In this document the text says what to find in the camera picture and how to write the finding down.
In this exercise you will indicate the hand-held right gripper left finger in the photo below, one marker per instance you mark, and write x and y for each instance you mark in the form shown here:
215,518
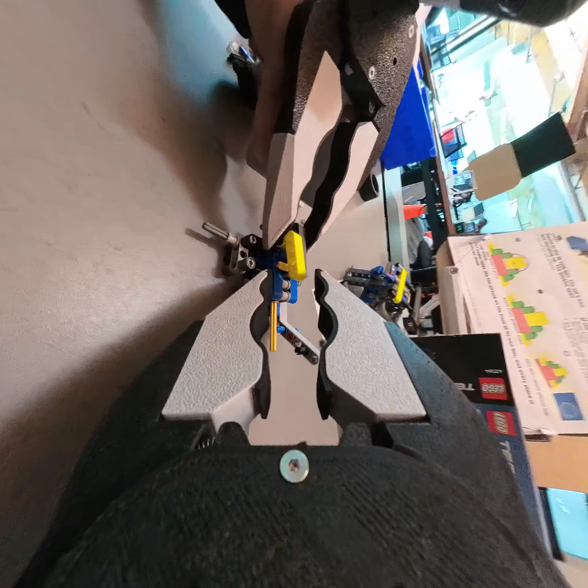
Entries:
216,363

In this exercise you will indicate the large lego buggy chassis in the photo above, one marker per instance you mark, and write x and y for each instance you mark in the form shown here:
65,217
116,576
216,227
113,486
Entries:
372,285

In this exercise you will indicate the black lego tyre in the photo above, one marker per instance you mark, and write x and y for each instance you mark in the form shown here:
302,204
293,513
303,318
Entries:
371,187

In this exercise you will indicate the printed instruction poster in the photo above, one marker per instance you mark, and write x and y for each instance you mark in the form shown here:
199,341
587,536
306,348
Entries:
528,344

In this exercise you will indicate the blue bin with tag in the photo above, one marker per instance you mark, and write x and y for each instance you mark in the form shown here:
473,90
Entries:
409,124

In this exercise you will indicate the small blue grey lego assembly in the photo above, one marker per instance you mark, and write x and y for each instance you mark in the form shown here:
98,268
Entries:
239,257

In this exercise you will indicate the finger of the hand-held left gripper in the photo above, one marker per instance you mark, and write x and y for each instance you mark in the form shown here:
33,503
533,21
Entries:
356,156
303,151

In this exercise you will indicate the cardboard and black panel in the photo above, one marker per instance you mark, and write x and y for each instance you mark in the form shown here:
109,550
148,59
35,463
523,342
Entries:
542,147

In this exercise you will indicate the person's left forearm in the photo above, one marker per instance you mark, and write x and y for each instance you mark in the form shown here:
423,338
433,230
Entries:
232,13

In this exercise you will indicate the orange object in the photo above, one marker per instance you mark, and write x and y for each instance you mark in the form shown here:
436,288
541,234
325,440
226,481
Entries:
413,212

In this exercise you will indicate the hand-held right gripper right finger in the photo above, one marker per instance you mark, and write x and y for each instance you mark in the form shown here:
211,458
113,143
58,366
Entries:
372,363

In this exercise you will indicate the person's left hand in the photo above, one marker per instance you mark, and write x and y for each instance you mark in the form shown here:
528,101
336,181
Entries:
273,69

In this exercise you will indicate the yellow lego beam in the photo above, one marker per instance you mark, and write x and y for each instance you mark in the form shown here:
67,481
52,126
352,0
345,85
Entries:
296,255

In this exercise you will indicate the pile of loose lego pieces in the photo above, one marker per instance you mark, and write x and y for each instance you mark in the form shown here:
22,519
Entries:
241,53

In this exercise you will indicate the black lego set box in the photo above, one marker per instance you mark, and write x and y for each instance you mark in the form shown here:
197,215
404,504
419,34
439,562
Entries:
459,358

